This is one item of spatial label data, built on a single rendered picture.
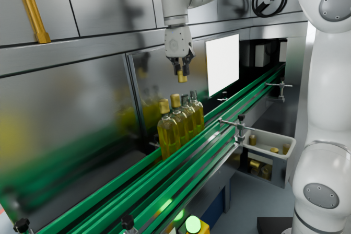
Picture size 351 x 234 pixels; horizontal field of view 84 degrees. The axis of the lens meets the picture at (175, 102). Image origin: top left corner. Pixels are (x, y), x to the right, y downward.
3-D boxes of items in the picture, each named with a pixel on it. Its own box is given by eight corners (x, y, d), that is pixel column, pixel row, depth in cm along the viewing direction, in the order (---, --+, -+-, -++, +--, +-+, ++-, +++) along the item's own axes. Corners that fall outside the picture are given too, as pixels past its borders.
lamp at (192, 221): (191, 218, 62) (190, 211, 60) (203, 225, 59) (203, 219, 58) (183, 229, 58) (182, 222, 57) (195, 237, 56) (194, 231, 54)
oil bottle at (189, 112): (189, 145, 89) (184, 102, 82) (199, 149, 86) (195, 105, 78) (181, 151, 86) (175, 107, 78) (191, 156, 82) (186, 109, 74)
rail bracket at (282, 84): (265, 105, 143) (266, 75, 135) (290, 108, 133) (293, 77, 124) (262, 107, 140) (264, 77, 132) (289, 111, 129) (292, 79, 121)
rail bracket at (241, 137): (221, 132, 96) (220, 109, 92) (255, 141, 85) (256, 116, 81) (218, 135, 94) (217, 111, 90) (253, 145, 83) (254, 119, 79)
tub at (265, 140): (249, 140, 109) (250, 127, 106) (295, 153, 94) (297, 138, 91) (236, 157, 97) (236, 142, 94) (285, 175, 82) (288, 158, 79)
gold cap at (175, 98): (175, 103, 75) (174, 93, 74) (182, 105, 73) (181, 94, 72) (169, 106, 73) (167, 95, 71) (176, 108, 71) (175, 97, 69)
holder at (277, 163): (240, 150, 115) (240, 127, 109) (293, 167, 97) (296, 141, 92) (226, 166, 103) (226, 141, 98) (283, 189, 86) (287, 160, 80)
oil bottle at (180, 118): (181, 152, 85) (175, 107, 78) (191, 156, 82) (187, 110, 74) (173, 159, 81) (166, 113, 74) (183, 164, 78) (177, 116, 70)
